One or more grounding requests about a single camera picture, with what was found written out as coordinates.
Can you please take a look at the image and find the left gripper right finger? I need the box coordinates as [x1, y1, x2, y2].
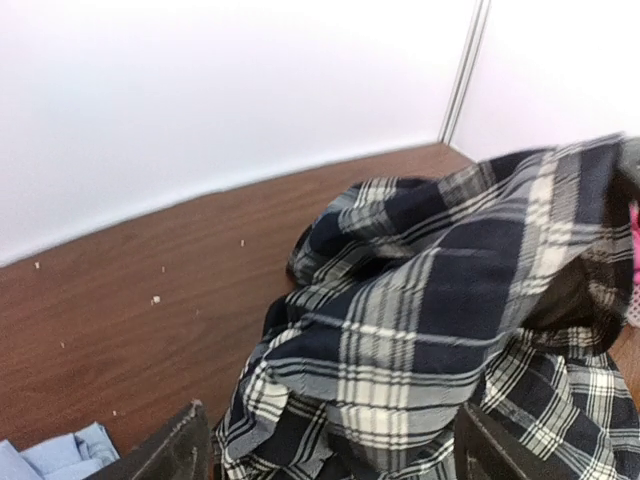
[454, 403, 571, 480]

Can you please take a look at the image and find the pink shirt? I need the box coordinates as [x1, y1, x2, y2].
[630, 204, 640, 285]

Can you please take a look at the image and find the white plastic laundry basket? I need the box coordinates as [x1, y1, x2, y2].
[626, 284, 640, 329]

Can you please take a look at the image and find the folded light blue shirt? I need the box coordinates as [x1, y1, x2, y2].
[1, 422, 120, 480]

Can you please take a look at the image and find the black white plaid shirt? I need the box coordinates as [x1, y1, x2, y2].
[215, 134, 639, 479]

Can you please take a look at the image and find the right aluminium frame post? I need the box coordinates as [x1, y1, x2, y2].
[438, 0, 492, 146]

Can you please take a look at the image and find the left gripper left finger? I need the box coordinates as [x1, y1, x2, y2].
[89, 400, 212, 480]

